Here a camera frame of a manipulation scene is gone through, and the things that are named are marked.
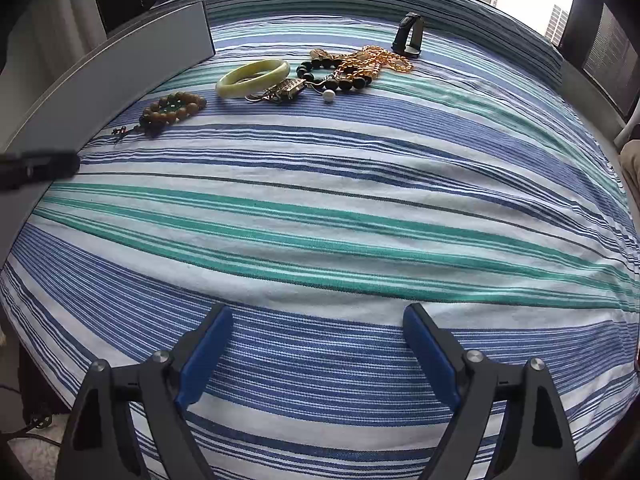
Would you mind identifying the window blind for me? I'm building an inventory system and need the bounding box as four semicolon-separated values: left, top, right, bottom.
582;2;640;116

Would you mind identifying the beige cushion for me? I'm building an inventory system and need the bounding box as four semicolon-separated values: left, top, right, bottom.
619;139;640;207

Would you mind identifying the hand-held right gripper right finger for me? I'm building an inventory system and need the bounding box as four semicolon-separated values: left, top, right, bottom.
402;302;583;480

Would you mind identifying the black bead bracelet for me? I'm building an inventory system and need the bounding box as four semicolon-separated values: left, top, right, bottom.
296;57;376;92

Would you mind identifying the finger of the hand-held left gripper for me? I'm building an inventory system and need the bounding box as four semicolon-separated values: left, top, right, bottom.
0;152;81;192

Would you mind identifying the amber bead necklace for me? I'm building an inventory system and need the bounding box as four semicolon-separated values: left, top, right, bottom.
340;45;416;81

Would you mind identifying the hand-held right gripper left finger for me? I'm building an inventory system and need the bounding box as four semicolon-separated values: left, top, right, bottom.
59;304;235;480

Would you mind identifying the pale green jade bangle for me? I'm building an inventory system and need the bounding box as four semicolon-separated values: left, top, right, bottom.
216;58;292;99

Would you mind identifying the black wristwatch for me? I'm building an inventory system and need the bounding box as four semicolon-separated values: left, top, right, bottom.
391;11;426;57

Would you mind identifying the brown wooden bead bracelet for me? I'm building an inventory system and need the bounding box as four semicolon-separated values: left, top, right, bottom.
112;91;208;143

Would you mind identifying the light curtain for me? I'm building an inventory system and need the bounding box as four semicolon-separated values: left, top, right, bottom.
0;0;108;91

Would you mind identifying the striped blue green bed sheet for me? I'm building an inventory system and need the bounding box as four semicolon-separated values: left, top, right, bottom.
0;0;640;480

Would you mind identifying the white pole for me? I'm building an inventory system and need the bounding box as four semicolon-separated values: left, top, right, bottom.
612;109;640;147

